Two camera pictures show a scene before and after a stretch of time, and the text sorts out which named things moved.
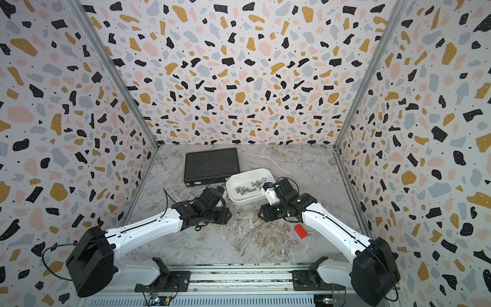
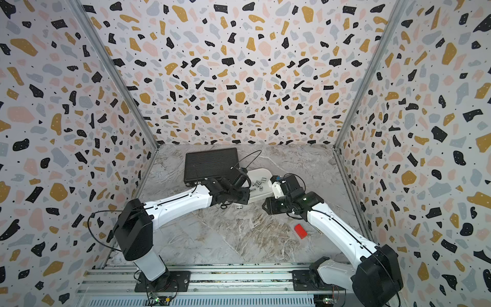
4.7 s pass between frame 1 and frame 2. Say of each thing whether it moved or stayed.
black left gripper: moved
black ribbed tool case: stayed
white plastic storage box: stayed
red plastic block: stayed
